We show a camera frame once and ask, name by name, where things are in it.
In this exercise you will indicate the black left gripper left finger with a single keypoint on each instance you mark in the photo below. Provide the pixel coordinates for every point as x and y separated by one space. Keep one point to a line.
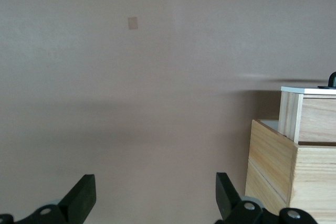
81 197

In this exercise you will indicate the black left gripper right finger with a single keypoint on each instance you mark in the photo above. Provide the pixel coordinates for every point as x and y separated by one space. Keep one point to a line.
225 197

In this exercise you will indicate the light wooden drawer cabinet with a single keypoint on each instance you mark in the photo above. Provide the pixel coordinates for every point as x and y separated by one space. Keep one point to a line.
267 161

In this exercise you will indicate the small brown tape patch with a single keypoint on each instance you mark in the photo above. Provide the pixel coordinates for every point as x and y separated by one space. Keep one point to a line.
132 23

